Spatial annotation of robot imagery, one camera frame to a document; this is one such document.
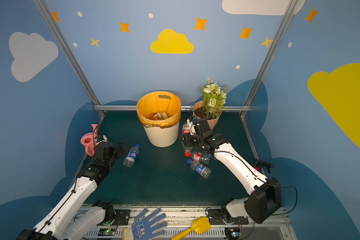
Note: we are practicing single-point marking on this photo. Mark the artificial white flower plant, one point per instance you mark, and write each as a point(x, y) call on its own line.
point(214, 99)

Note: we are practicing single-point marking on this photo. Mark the white ribbed waste bin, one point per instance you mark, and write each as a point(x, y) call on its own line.
point(162, 137)

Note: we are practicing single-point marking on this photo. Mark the blue dotted work glove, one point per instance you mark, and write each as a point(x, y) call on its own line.
point(149, 225)

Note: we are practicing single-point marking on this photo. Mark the Pepsi bottle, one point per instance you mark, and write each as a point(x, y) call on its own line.
point(199, 168)
point(132, 156)

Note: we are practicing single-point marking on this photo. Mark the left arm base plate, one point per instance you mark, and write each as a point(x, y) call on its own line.
point(121, 218)

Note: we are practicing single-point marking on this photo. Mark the brown tea bottle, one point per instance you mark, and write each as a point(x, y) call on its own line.
point(155, 116)

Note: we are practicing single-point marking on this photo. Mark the aluminium frame post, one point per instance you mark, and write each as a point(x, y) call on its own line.
point(47, 15)
point(293, 7)

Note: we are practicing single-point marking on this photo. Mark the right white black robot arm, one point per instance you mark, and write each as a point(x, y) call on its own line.
point(264, 194)

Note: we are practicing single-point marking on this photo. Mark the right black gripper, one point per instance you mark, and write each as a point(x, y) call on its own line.
point(189, 140)

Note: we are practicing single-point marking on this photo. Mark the left controller board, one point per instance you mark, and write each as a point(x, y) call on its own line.
point(107, 232)

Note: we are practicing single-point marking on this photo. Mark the red black clamp tool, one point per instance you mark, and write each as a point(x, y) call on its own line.
point(263, 164)

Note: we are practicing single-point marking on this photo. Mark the yellow toy shovel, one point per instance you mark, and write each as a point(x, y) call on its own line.
point(199, 226)

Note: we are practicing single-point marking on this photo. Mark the aluminium frame rear bar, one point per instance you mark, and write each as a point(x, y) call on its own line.
point(124, 108)

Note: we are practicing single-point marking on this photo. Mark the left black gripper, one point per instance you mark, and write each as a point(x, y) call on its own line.
point(117, 149)

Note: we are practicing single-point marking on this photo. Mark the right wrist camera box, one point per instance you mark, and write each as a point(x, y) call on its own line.
point(191, 125)

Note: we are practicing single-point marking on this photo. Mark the controller board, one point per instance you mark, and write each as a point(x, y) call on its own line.
point(107, 232)
point(232, 233)

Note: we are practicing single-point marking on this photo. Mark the aluminium frame left post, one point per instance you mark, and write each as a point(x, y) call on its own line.
point(47, 15)

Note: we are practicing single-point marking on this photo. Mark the red label cola bottle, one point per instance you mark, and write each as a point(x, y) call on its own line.
point(186, 140)

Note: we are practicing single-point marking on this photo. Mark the aluminium frame right post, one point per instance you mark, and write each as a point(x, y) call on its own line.
point(293, 7)

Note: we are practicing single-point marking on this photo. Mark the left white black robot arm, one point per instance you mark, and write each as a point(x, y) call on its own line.
point(56, 225)

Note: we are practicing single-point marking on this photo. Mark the red label yellow cap bottle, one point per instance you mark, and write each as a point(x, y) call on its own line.
point(203, 158)

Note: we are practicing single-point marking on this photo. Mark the orange bin liner bag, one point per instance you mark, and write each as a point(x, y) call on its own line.
point(168, 104)

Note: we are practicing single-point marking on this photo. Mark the pink watering can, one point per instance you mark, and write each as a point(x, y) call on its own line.
point(89, 142)

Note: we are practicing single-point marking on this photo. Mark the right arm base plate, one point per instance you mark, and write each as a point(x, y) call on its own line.
point(221, 217)

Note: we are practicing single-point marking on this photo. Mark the right controller board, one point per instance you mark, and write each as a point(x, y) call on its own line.
point(232, 233)

